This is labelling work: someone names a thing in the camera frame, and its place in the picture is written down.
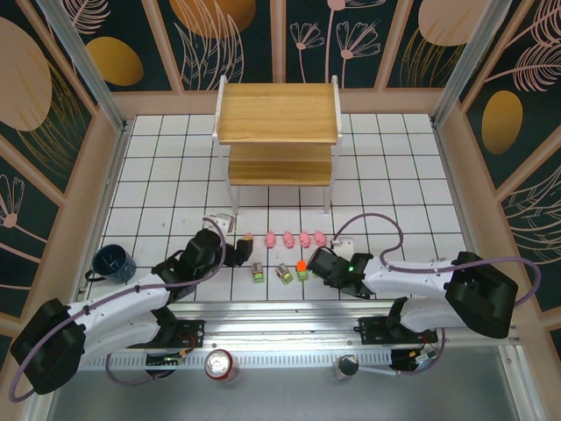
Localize wooden two-tier shelf white legs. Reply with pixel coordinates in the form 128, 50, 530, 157
212, 74, 344, 216

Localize dark blue mug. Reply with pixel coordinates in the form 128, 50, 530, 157
84, 244, 137, 282

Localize silver metal cup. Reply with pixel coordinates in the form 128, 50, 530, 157
335, 353, 361, 381

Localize red soda can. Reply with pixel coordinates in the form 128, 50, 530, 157
204, 349, 241, 384

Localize black left controller board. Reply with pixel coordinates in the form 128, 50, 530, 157
146, 352, 188, 378

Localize black controller board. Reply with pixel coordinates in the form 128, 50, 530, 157
392, 348, 439, 376
146, 352, 188, 378

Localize black right controller board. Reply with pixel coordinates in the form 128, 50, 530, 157
392, 348, 439, 376

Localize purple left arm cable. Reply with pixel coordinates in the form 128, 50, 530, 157
11, 217, 230, 403

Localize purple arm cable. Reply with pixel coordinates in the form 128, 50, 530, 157
336, 212, 540, 308
11, 217, 230, 403

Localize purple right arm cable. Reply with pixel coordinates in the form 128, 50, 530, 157
336, 212, 540, 308

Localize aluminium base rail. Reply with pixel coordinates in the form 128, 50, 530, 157
78, 300, 521, 352

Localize white slotted cable duct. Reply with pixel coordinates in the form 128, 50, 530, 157
85, 348, 395, 372

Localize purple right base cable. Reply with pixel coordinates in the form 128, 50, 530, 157
392, 326, 447, 378

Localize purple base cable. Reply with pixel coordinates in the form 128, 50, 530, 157
392, 326, 447, 378
106, 348, 153, 387

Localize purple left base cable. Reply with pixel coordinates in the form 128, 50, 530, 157
106, 348, 153, 387

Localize aluminium frame post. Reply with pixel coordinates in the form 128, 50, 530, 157
431, 0, 512, 128
43, 0, 131, 132

